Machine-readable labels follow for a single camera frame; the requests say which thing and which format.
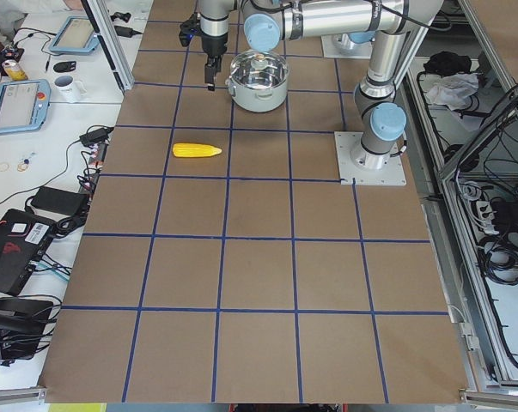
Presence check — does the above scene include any blue teach pendant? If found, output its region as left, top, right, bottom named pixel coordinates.
left=49, top=16, right=100, bottom=55
left=0, top=79, right=51, bottom=135

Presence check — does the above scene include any black power adapter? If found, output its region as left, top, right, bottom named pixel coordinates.
left=31, top=186, right=88, bottom=215

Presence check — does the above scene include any white crumpled cloth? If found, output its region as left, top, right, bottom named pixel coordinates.
left=425, top=74, right=478, bottom=110

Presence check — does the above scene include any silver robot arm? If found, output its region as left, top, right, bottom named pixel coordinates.
left=189, top=0, right=442, bottom=170

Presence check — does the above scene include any blue teach pendant far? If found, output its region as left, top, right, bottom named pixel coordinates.
left=49, top=16, right=100, bottom=55

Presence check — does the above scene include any blue teach pendant near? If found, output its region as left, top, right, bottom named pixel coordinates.
left=0, top=79, right=51, bottom=135

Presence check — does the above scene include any white mug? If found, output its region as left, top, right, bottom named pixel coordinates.
left=54, top=75, right=87, bottom=103

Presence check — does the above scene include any aluminium frame post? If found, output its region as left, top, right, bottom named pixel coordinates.
left=82, top=0, right=135, bottom=93

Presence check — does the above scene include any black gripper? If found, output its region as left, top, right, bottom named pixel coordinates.
left=201, top=33, right=227, bottom=91

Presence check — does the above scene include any pale green electric pot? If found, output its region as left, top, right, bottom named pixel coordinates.
left=226, top=76, right=289, bottom=112

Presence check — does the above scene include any black laptop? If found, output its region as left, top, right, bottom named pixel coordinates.
left=0, top=209, right=55, bottom=296

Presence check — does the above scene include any black computer mouse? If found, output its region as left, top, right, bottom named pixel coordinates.
left=53, top=61, right=76, bottom=73

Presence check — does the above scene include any black cloth bundle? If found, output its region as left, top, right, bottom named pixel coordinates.
left=424, top=51, right=472, bottom=76

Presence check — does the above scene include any yellow corn cob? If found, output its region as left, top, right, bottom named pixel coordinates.
left=172, top=142, right=222, bottom=159

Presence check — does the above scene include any glass pot lid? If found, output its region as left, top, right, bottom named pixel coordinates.
left=229, top=50, right=289, bottom=90

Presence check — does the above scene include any yellow drink can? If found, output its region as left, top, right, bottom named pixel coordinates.
left=2, top=59, right=28, bottom=82

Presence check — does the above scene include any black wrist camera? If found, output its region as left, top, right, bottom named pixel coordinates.
left=179, top=12, right=201, bottom=47

